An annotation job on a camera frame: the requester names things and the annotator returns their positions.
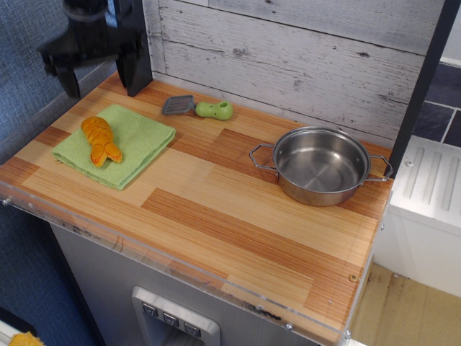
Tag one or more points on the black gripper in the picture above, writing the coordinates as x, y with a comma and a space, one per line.
87, 43

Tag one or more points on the orange plush lobster tail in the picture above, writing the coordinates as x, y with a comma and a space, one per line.
101, 139

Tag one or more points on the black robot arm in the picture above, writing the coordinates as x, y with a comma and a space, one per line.
85, 11

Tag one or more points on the folded green cloth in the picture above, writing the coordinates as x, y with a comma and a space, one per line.
139, 138

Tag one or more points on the silver dispenser button panel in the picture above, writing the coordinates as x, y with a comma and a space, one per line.
164, 322

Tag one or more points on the stainless steel pot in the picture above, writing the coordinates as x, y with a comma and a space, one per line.
316, 165

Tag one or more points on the yellow plush toy on floor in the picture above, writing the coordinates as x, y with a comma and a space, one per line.
25, 339

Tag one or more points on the white toy sink unit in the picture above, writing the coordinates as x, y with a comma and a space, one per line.
420, 234

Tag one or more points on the dark grey left post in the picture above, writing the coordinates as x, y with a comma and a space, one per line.
135, 71

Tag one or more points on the dark grey post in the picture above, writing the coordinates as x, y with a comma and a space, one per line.
429, 67
135, 71

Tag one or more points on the grey spatula with green handle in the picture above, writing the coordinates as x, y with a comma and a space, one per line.
179, 105

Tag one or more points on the dark grey right post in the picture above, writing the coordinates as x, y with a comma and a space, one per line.
429, 67

